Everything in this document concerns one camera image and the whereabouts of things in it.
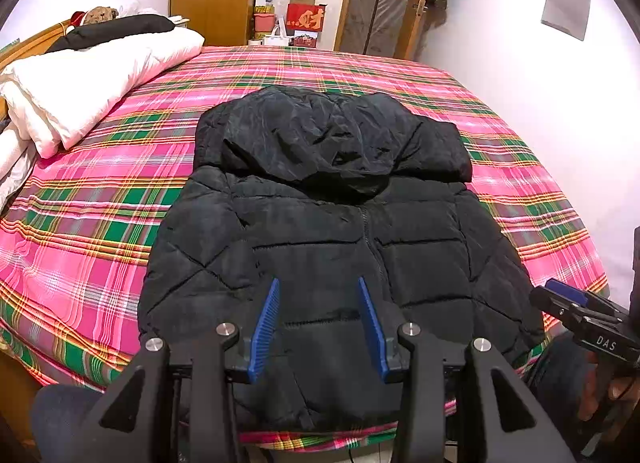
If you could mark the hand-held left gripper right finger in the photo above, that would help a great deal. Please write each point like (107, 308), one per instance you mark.
(373, 330)

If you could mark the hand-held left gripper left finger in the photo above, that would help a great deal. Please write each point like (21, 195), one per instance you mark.
(262, 330)

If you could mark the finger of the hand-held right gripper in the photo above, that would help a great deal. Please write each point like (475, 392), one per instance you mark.
(567, 291)
(550, 304)

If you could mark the black puffer jacket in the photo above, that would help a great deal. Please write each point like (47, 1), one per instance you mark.
(325, 228)

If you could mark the person's right hand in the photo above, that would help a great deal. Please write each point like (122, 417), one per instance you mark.
(590, 398)

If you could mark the person's right leg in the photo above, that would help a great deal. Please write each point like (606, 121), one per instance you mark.
(560, 378)

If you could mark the person's leg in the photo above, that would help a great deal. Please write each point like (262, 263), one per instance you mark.
(560, 378)
(60, 423)

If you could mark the pink plaid bed sheet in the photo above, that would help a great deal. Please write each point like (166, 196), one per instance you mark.
(100, 193)

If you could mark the person's left leg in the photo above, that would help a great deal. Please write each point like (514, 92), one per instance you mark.
(60, 423)

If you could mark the white basket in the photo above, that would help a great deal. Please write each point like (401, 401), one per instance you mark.
(279, 38)

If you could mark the small red box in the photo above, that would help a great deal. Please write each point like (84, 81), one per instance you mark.
(306, 39)

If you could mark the folded white blanket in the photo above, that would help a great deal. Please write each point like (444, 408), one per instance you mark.
(12, 163)

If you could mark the white quilt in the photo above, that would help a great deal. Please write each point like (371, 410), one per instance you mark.
(90, 78)

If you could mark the pink storage box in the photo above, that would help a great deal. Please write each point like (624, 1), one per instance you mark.
(265, 23)

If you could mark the large red box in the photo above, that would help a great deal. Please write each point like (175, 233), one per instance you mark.
(306, 17)

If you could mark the black cloth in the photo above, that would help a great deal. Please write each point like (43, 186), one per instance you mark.
(115, 30)

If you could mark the brown teddy bear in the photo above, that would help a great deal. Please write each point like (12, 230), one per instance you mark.
(100, 15)

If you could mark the red plush hat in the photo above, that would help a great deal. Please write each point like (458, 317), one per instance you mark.
(76, 19)

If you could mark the wooden headboard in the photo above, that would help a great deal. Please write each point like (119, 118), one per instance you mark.
(30, 43)

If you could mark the grey wall panel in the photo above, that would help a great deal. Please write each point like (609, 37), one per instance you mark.
(566, 10)

